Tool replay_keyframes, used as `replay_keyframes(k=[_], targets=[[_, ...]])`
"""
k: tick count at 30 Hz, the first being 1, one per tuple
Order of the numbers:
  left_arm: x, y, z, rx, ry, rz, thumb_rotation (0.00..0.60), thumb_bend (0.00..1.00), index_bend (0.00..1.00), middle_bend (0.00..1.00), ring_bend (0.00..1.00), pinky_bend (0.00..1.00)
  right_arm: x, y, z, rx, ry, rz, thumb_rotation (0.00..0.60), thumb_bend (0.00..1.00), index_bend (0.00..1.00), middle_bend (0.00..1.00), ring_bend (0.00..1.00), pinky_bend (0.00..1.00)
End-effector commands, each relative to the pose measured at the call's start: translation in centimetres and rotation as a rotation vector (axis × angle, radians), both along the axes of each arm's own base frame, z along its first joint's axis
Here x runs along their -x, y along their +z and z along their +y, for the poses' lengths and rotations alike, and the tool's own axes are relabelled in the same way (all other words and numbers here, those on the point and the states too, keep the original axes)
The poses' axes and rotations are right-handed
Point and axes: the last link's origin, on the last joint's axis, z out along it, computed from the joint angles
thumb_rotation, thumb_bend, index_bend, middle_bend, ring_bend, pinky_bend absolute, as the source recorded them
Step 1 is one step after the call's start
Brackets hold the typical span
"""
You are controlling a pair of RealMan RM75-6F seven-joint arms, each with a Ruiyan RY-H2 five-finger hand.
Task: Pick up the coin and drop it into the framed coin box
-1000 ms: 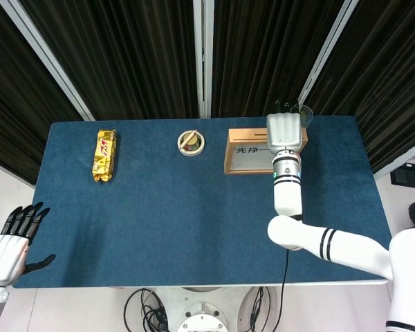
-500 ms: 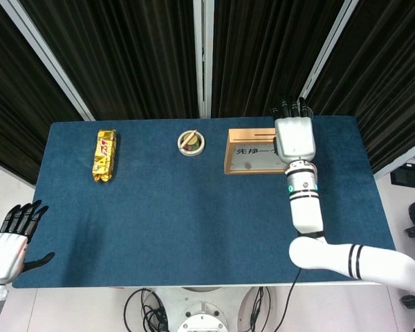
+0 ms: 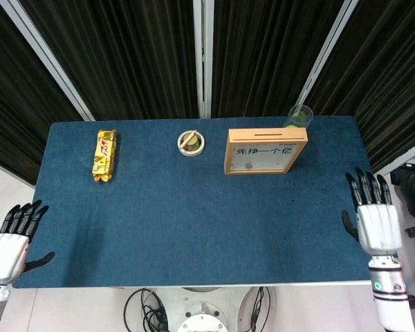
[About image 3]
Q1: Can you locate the white round ceramic dish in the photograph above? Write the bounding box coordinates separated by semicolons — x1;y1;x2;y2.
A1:
177;129;206;157

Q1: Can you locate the blue table cloth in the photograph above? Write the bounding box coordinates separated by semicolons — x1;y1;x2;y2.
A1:
12;116;385;288

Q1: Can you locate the black equipment on floor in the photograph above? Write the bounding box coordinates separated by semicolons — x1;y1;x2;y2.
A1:
389;164;415;219

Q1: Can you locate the wooden frame coin box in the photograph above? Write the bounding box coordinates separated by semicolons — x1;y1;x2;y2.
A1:
223;127;308;176

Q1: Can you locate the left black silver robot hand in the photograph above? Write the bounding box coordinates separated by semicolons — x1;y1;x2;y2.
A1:
0;199;55;285

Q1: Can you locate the green floral small jar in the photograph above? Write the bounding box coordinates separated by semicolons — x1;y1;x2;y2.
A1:
184;134;201;152

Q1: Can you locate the clear cup with green contents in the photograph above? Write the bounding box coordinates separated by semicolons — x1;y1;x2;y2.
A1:
284;104;314;129

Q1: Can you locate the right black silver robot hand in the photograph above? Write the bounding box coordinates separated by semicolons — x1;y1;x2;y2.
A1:
341;167;403;259

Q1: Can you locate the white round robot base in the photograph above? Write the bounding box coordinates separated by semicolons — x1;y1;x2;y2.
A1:
158;286;260;332

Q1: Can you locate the white partition post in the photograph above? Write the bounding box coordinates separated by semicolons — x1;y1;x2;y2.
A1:
373;138;415;181
295;0;360;108
0;0;96;121
192;0;214;118

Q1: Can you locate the black cable bundle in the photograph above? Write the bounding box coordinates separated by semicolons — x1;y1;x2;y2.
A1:
124;287;170;332
238;286;273;332

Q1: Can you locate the black pleated curtain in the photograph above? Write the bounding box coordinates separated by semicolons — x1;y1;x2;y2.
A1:
307;0;415;174
0;0;84;185
20;0;200;121
210;0;347;118

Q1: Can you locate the yellow foil snack package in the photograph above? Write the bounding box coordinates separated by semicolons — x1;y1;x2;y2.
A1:
91;129;118;183

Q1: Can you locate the beige stick with red tip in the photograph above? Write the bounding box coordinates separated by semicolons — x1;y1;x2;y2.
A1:
179;129;199;150

